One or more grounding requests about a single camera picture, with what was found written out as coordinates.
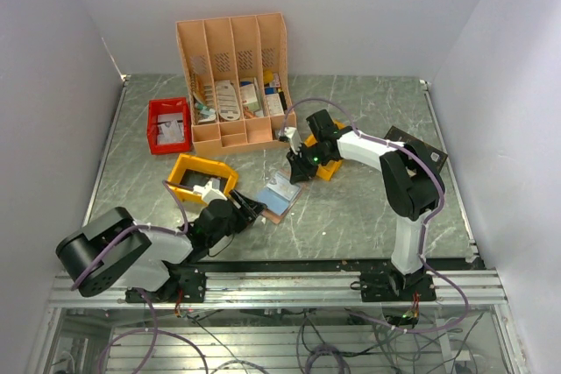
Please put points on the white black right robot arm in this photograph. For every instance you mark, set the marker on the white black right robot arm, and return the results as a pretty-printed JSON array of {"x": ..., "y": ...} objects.
[{"x": 413, "y": 186}]

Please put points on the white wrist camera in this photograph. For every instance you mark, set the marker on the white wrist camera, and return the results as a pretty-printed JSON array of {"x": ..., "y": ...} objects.
[
  {"x": 291, "y": 136},
  {"x": 210, "y": 191}
]

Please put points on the white oval perforated board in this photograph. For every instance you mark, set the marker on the white oval perforated board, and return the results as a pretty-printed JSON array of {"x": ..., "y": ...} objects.
[{"x": 227, "y": 101}]

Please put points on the red plastic bin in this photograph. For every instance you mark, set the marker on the red plastic bin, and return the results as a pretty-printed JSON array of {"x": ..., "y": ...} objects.
[{"x": 167, "y": 106}]

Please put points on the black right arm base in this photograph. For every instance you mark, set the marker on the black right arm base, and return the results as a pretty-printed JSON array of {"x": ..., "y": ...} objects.
[{"x": 392, "y": 286}]

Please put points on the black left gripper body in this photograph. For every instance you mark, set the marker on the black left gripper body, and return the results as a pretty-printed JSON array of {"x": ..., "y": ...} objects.
[{"x": 235, "y": 222}]

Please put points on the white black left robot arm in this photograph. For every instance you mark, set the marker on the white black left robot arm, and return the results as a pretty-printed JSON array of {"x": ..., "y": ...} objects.
[{"x": 115, "y": 249}]

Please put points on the white card from red bin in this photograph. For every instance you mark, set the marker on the white card from red bin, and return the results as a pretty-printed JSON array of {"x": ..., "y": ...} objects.
[{"x": 281, "y": 186}]

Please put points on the pink leather card holder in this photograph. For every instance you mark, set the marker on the pink leather card holder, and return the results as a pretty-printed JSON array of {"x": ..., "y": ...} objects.
[{"x": 276, "y": 208}]

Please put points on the white box in organizer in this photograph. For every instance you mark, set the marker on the white box in organizer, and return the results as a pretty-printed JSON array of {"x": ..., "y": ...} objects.
[{"x": 249, "y": 97}]

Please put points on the cards in red bin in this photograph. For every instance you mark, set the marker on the cards in red bin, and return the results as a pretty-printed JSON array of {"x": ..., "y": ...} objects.
[{"x": 170, "y": 129}]

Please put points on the yellow bin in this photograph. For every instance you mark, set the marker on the yellow bin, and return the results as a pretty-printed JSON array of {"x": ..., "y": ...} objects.
[
  {"x": 328, "y": 164},
  {"x": 190, "y": 171}
]

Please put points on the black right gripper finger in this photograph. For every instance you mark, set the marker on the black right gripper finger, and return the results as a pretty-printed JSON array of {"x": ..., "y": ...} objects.
[
  {"x": 305, "y": 173},
  {"x": 295, "y": 162}
]

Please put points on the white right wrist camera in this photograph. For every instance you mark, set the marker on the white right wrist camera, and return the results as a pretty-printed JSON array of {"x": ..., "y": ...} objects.
[{"x": 291, "y": 136}]

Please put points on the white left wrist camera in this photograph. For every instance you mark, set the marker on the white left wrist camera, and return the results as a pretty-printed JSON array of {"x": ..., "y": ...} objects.
[{"x": 210, "y": 191}]

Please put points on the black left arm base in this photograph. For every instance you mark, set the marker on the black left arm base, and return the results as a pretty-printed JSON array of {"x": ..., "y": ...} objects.
[{"x": 175, "y": 286}]

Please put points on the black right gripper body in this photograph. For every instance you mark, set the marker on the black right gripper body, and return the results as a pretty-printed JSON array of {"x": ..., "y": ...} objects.
[{"x": 311, "y": 157}]

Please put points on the peach plastic desk organizer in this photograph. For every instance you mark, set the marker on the peach plastic desk organizer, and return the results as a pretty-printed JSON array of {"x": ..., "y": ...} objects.
[{"x": 252, "y": 48}]

